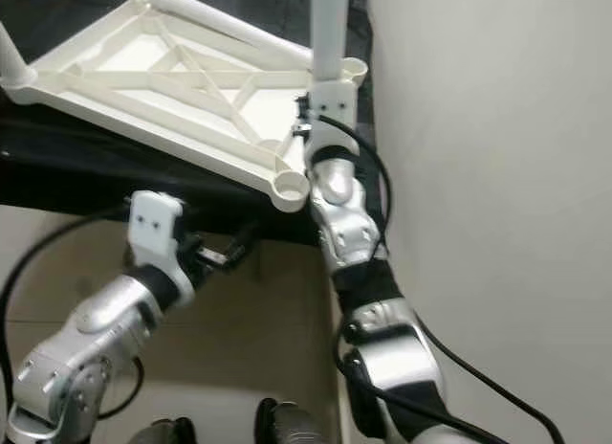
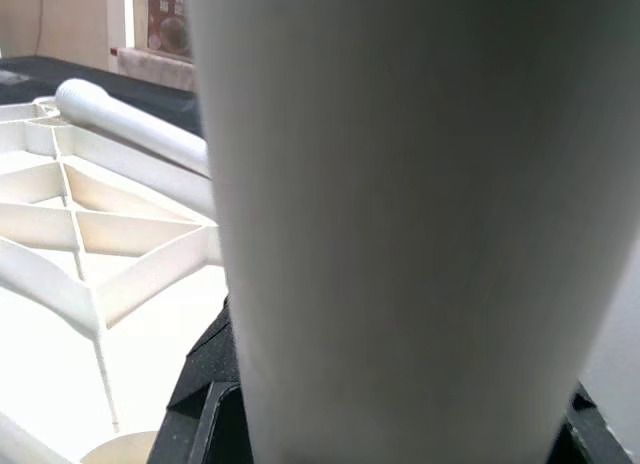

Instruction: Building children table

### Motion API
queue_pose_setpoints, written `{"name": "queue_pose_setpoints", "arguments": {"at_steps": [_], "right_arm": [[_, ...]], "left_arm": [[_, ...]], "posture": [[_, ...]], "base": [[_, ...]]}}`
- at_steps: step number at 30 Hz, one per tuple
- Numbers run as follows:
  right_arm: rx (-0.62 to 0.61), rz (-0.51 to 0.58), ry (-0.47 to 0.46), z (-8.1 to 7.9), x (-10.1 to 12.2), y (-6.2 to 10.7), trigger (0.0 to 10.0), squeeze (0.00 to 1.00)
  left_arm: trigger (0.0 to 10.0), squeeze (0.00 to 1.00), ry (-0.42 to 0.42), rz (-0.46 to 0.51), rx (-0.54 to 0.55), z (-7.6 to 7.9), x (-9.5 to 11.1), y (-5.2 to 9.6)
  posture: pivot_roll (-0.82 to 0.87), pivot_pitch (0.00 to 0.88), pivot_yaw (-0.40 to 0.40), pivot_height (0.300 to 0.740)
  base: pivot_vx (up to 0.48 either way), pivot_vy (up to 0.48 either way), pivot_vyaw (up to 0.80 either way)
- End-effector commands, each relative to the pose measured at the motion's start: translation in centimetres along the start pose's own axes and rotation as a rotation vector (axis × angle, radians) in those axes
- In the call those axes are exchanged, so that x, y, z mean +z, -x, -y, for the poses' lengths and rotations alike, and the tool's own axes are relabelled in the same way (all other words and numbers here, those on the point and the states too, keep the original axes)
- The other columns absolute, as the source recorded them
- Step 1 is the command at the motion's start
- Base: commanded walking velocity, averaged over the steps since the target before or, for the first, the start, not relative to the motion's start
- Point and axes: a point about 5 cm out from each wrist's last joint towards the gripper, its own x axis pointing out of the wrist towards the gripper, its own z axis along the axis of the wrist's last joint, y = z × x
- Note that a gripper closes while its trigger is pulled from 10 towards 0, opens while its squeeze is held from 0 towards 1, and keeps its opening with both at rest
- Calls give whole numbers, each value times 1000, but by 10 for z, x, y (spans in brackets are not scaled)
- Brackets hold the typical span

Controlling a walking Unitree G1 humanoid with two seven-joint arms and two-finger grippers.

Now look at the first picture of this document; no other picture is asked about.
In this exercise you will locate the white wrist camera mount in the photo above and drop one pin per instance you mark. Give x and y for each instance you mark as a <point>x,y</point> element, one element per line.
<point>333,101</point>
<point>156,219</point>

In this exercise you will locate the black tablecloth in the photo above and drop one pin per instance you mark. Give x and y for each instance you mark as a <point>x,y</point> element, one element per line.
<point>57,166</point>

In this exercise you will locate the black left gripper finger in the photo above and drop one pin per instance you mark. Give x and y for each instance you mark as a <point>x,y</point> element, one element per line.
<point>245,238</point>

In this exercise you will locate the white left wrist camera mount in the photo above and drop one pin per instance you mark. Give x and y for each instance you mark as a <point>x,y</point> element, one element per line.
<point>156,219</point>

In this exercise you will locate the white plastic table top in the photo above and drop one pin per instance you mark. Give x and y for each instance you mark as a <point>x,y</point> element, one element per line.
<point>143,52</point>

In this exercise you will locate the black robot left leg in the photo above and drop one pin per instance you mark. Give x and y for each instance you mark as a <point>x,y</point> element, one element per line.
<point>172,432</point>

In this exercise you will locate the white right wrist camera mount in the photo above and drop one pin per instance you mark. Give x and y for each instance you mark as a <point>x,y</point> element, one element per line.
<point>333,101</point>

